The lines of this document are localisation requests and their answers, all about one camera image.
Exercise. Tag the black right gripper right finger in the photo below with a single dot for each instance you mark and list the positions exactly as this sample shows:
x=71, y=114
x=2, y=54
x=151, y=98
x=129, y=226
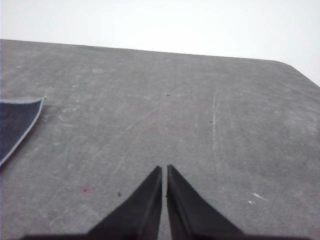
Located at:
x=190, y=215

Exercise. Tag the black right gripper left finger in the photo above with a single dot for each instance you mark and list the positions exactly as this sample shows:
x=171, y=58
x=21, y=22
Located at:
x=142, y=212

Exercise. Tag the purple towel with grey hem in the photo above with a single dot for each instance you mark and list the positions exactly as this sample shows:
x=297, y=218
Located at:
x=15, y=122

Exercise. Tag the grey table cloth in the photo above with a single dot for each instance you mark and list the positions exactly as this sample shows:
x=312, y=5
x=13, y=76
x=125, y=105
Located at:
x=175, y=112

